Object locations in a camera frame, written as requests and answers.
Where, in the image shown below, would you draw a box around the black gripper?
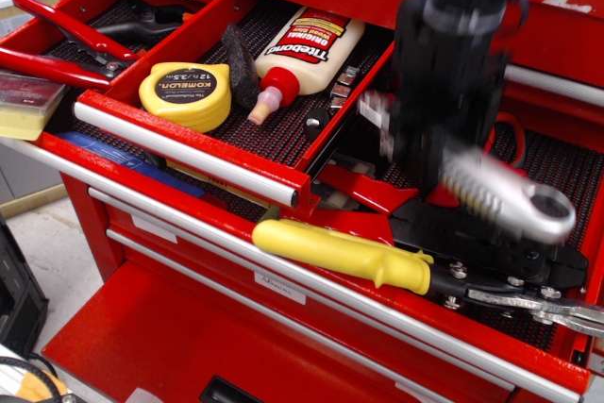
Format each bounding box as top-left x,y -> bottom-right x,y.
389,0 -> 509,198

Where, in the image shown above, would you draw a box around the silver box cutter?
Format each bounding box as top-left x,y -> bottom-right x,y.
358,91 -> 578,246

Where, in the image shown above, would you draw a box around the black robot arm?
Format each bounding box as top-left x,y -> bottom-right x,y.
389,0 -> 528,194

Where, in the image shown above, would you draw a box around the wide red open drawer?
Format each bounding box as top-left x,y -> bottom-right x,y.
28,83 -> 603,402

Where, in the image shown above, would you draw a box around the small red open drawer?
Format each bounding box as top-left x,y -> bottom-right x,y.
74,25 -> 393,210

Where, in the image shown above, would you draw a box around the white drawer label Adhesives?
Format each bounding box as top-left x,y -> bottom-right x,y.
254,272 -> 307,305

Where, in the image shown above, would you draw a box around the black box on floor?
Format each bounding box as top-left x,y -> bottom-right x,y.
1,218 -> 49,357

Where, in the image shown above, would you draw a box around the clear blade dispenser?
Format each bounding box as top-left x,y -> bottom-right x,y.
311,153 -> 376,210

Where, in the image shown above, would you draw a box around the small silver metal clips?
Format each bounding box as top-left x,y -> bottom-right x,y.
329,65 -> 360,109

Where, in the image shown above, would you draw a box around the black knob with screw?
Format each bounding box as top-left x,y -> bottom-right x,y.
304,108 -> 330,142

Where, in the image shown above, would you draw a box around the Titebond wood glue bottle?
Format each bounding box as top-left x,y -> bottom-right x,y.
248,7 -> 365,125

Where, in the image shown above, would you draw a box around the red metal tool chest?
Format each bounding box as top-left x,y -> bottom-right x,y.
1,0 -> 603,402

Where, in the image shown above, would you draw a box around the black foam brush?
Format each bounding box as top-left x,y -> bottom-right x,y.
221,23 -> 260,112

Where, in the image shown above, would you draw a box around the yellow tape measure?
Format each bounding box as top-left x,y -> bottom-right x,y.
139,62 -> 231,133

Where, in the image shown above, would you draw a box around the yellow flat package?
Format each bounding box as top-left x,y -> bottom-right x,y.
167,160 -> 271,210

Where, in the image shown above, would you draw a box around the black plastic clamp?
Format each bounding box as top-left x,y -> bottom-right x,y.
93,0 -> 193,46

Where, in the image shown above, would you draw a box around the blue flat package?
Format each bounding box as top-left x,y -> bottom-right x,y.
58,131 -> 206,198

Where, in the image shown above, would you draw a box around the yellow block clear case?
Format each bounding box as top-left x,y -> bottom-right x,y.
1,71 -> 68,141

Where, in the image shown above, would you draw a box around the red handled pliers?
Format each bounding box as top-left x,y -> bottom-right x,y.
424,183 -> 461,209

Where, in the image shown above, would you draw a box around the red handled crimping tool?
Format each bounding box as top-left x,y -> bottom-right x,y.
301,164 -> 590,290

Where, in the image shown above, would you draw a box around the red handled scissors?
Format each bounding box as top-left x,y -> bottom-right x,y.
484,111 -> 527,174

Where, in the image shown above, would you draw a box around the yellow handled tin snips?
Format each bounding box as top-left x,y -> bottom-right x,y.
252,219 -> 603,338

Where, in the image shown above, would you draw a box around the red handled wire stripper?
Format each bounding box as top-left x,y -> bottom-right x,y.
0,0 -> 142,91

